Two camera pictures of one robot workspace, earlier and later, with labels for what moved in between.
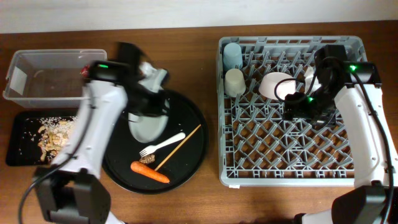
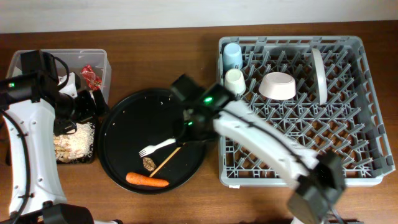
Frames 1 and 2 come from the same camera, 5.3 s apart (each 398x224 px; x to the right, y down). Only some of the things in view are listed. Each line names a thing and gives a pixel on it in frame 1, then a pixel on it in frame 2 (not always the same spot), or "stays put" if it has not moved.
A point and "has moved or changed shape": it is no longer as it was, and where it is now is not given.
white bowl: (276, 85) stays put
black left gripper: (156, 107) -> (90, 110)
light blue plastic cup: (232, 56) stays put
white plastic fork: (150, 150) stays put
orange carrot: (148, 172) -> (137, 179)
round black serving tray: (164, 165) stays put
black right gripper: (293, 106) -> (181, 132)
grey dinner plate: (147, 128) has moved or changed shape
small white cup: (234, 83) stays put
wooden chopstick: (179, 145) stays put
